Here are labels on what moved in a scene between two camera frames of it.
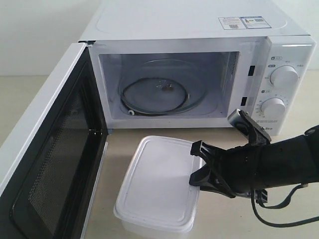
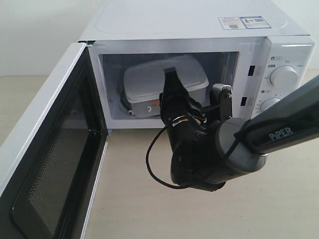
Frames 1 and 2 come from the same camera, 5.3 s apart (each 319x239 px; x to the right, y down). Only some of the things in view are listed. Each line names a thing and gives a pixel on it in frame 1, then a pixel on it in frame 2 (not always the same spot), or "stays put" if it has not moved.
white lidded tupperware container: (156, 200) → (143, 80)
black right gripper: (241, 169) → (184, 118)
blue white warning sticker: (243, 23) stays put
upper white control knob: (284, 76) stays put
